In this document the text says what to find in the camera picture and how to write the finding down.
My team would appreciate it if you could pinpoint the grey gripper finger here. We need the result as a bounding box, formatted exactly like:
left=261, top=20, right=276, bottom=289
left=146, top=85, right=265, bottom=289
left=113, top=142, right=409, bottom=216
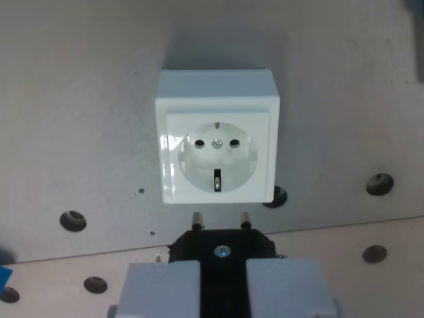
left=245, top=258, right=342, bottom=318
left=107, top=260, right=202, bottom=318

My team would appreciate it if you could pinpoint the black two-pin power plug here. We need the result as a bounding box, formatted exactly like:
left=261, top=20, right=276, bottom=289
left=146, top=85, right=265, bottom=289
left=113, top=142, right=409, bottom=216
left=167, top=211, right=278, bottom=318

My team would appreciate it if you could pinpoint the blue ribbed plastic part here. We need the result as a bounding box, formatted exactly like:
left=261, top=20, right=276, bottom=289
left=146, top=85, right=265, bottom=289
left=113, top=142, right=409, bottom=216
left=0, top=264, right=14, bottom=293

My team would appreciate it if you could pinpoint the white wall socket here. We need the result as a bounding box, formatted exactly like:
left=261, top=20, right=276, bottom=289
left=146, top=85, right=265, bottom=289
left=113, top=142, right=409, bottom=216
left=154, top=68, right=283, bottom=206

